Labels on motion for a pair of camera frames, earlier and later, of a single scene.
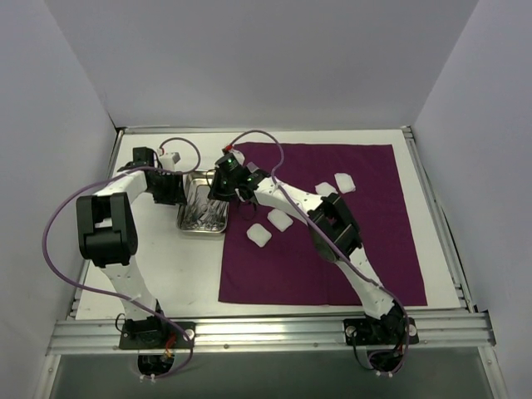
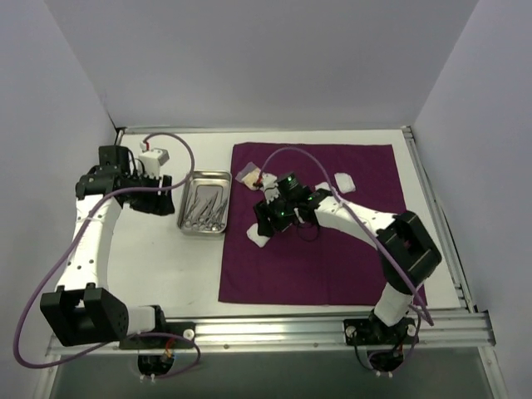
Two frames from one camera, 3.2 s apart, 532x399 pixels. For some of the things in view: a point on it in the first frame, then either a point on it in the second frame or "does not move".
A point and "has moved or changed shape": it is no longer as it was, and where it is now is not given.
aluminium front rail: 466,332 does not move
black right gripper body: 219,188 to 266,217
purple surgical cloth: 267,256 does not move
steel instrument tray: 200,214 does not move
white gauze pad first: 259,234 does not move
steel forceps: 219,214 has moved or changed shape
